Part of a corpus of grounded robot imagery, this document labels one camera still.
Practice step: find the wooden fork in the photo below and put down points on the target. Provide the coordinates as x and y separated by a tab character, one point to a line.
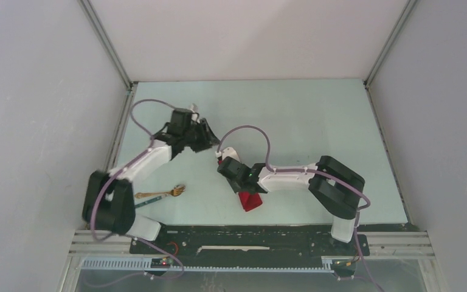
176	191

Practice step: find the aluminium corner frame post right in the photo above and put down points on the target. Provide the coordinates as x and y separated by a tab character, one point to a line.
390	41

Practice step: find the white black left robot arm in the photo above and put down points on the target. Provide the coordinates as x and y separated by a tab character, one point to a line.
109	201

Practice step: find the aluminium corner frame post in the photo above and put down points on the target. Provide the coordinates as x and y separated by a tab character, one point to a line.
390	41
102	35

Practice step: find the red cloth napkin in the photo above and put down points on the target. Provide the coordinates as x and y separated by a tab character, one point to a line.
251	201

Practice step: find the aluminium front rail frame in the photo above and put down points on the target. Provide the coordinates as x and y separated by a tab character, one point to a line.
382	245

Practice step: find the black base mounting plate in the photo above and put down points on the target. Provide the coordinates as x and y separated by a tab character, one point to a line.
267	246

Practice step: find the grey slotted cable duct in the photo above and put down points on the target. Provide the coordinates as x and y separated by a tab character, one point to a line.
155	264

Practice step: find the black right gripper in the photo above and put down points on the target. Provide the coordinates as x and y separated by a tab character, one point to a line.
236	188

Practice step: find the aluminium corner frame post left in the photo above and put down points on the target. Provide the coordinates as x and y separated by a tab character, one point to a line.
102	35

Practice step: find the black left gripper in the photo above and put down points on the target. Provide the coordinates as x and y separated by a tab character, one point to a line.
207	140

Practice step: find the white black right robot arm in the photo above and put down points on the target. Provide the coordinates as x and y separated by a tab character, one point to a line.
333	184

